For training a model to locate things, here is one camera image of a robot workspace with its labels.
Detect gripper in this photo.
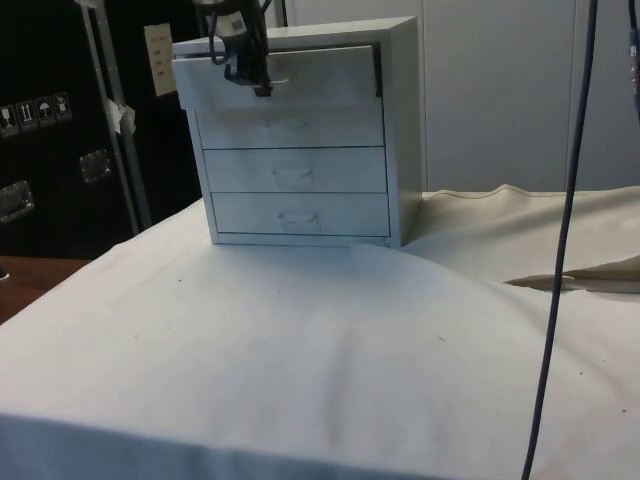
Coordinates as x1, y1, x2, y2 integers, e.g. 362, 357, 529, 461
195, 0, 275, 99

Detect white drawer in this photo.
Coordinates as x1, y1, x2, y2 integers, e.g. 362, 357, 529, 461
172, 42, 385, 112

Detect white chest of drawers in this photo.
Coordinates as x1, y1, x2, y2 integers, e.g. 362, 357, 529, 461
172, 16, 426, 250

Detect black cabinet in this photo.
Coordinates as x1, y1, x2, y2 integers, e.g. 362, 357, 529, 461
0, 0, 289, 261

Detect black cable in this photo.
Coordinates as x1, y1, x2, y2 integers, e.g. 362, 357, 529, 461
206, 9, 230, 67
519, 0, 601, 480

